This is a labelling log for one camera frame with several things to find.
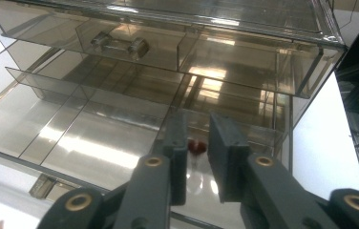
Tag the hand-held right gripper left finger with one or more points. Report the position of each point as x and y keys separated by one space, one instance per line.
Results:
x=179 y=143

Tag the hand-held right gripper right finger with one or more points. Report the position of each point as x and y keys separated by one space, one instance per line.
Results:
x=228 y=159

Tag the dark red stud earring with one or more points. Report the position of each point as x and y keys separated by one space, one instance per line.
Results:
x=196 y=147

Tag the smoky clear acrylic drawer organizer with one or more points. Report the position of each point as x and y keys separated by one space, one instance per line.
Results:
x=231 y=9

